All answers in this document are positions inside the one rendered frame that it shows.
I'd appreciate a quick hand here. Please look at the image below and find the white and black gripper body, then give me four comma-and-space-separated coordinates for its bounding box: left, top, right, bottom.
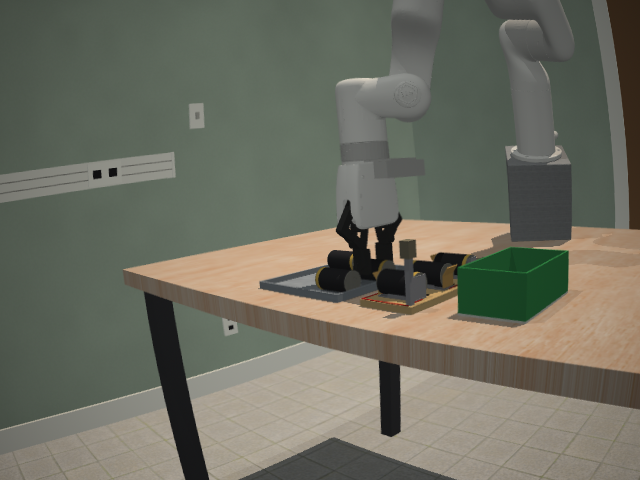
336, 161, 399, 229

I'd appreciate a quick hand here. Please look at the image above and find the green open-top box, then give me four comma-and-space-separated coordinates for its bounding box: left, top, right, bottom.
457, 247, 569, 324

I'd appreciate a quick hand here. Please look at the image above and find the tan battery holder board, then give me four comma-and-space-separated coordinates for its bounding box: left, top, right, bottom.
360, 239, 458, 315

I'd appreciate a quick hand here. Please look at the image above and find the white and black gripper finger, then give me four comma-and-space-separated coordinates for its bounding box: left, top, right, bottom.
374, 213, 402, 261
336, 200, 372, 275

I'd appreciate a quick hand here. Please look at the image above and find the black battery with gold end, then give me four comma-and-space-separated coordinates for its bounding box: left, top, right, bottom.
434, 252, 474, 275
327, 250, 354, 270
315, 267, 361, 292
413, 260, 452, 287
376, 269, 406, 297
360, 259, 396, 281

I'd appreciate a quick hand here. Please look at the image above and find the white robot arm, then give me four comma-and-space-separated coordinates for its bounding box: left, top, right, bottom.
335, 0, 575, 179

